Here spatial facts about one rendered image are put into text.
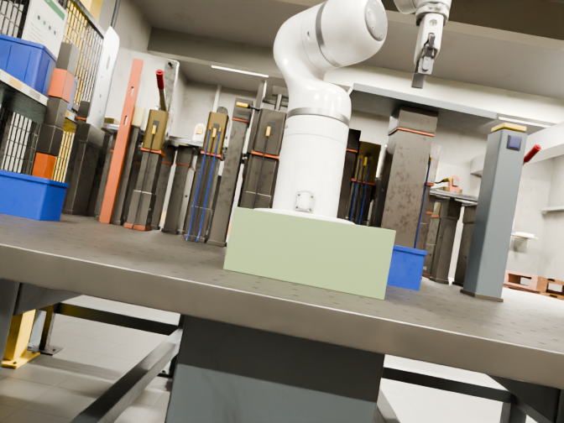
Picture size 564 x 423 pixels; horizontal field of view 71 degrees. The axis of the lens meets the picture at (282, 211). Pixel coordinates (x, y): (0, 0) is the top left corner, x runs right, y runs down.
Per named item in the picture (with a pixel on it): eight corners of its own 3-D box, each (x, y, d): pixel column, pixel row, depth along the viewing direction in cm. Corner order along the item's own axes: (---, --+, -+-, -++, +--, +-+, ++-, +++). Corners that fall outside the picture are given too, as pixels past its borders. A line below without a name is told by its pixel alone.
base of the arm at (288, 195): (360, 227, 64) (374, 115, 65) (243, 210, 65) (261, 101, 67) (349, 232, 82) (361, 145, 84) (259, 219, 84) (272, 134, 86)
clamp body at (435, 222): (433, 279, 166) (447, 192, 167) (449, 283, 152) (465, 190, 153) (413, 274, 165) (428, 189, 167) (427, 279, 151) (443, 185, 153)
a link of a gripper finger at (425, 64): (437, 44, 97) (433, 70, 97) (435, 49, 101) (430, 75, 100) (424, 42, 98) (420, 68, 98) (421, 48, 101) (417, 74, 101)
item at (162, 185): (160, 230, 136) (177, 147, 137) (157, 230, 132) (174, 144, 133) (139, 226, 136) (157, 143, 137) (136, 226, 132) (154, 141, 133)
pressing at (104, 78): (101, 131, 141) (121, 39, 143) (87, 122, 130) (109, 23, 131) (100, 131, 141) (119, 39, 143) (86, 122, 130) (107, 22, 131)
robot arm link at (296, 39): (321, 110, 67) (340, -23, 69) (250, 123, 80) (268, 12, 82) (361, 132, 75) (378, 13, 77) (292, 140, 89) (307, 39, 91)
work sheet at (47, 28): (51, 90, 155) (68, 13, 156) (16, 66, 132) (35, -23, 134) (46, 88, 155) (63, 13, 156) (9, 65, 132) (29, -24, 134)
